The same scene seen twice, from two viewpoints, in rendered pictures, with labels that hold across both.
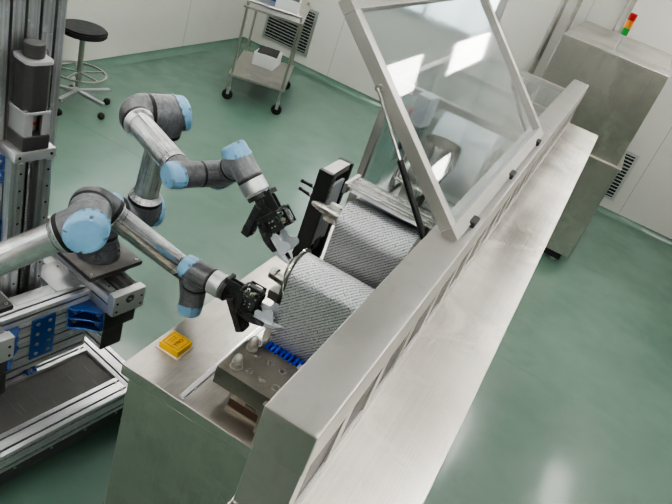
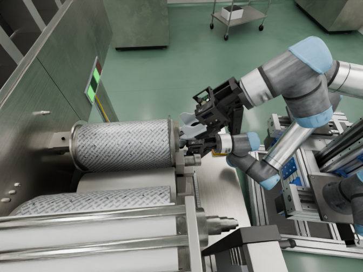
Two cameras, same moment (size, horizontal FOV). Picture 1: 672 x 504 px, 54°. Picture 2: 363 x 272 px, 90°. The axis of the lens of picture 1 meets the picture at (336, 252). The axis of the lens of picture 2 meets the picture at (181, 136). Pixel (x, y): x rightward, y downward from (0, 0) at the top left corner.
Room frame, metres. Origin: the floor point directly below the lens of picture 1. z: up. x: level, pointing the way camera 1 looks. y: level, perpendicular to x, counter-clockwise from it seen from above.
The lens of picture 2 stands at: (1.86, 0.01, 1.70)
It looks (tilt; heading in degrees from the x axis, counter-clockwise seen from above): 55 degrees down; 159
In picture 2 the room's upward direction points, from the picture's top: straight up
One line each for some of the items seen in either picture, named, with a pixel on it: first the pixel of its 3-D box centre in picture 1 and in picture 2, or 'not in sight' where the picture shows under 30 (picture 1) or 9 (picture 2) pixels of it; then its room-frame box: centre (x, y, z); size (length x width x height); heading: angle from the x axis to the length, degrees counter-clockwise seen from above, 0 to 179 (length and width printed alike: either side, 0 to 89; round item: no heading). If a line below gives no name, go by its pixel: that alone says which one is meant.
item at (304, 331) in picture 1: (309, 338); not in sight; (1.47, -0.02, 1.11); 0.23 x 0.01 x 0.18; 74
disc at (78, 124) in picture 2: not in sight; (84, 145); (1.50, -0.16, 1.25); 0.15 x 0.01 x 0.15; 164
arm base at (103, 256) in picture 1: (99, 241); (347, 194); (1.89, 0.80, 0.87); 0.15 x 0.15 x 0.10
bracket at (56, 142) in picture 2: not in sight; (62, 140); (1.48, -0.20, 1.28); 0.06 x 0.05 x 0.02; 74
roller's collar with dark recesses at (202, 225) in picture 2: (336, 215); (188, 227); (1.81, 0.04, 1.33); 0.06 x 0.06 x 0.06; 74
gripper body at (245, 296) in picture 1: (242, 296); (202, 143); (1.54, 0.21, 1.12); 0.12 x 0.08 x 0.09; 74
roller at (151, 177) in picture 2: not in sight; (131, 190); (1.65, -0.07, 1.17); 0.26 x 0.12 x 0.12; 74
